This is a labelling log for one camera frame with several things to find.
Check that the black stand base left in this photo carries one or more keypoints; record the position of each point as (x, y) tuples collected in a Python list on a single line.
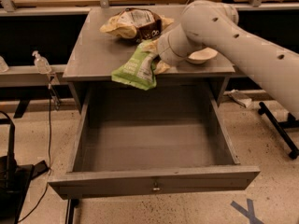
[(14, 179)]

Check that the grey cabinet with top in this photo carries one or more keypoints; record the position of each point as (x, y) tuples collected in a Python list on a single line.
[(95, 55)]

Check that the black metal floor leg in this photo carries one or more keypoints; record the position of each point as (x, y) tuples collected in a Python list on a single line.
[(281, 127)]

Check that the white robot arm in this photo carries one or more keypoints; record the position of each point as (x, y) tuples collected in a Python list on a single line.
[(203, 23)]

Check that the clear sanitizer pump bottle left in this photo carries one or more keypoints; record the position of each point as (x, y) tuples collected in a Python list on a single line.
[(41, 63)]

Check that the brown and yellow snack bag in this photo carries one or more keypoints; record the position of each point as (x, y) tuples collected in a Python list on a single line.
[(136, 24)]

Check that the open grey top drawer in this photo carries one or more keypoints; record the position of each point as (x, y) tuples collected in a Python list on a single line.
[(128, 139)]

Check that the green rice chip bag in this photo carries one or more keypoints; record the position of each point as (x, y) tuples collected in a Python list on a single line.
[(137, 71)]

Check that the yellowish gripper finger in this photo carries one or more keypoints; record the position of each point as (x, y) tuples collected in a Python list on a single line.
[(161, 67), (150, 46)]

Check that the white paper bowl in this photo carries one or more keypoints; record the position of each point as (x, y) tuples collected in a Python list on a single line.
[(202, 56)]

